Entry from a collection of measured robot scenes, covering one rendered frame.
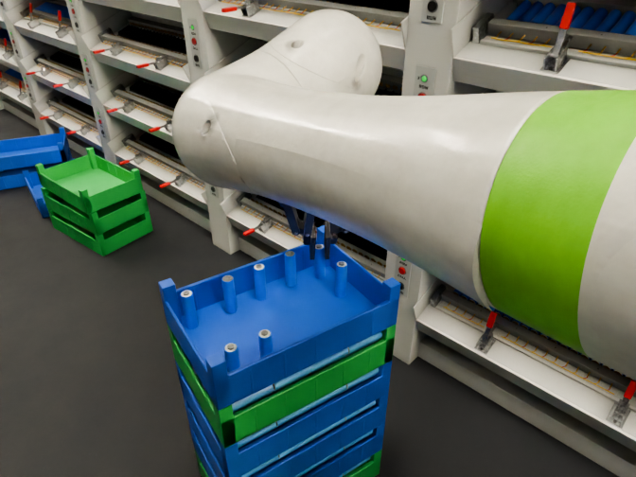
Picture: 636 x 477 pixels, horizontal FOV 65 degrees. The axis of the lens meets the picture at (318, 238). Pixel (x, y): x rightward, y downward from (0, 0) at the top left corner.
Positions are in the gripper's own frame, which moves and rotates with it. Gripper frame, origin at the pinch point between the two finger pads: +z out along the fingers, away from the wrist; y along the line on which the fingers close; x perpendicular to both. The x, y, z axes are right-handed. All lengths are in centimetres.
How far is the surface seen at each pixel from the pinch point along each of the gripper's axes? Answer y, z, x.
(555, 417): 49, 38, -22
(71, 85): -90, 71, 120
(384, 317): 9.1, 0.8, -13.4
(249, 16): -12, 1, 62
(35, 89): -120, 94, 145
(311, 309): -1.7, 4.9, -9.8
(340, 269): 3.0, 0.7, -4.9
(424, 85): 20.1, -8.3, 26.7
